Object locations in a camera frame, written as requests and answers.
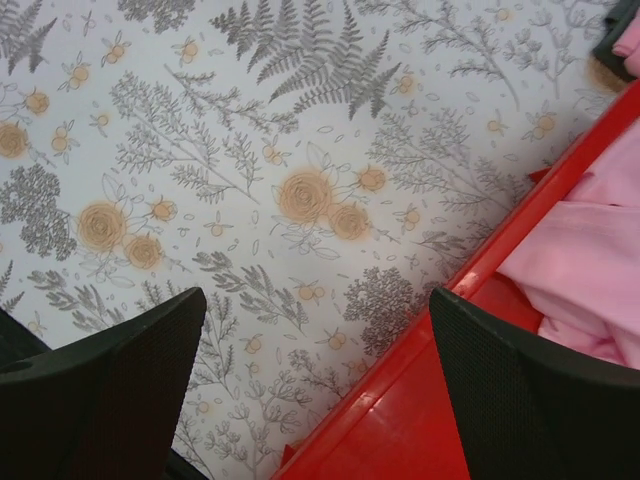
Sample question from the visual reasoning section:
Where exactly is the folded pink t shirt stack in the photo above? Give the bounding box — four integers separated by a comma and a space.
612, 15, 640, 58

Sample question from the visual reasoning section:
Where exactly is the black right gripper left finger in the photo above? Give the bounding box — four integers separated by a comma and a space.
1, 287, 207, 479

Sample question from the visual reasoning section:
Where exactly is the red plastic bin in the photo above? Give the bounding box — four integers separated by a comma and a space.
274, 82, 639, 479

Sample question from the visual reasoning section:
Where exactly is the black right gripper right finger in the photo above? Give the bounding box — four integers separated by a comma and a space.
429, 288, 639, 479

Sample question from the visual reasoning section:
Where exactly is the floral patterned table mat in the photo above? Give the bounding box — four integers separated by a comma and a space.
1, 1, 618, 479

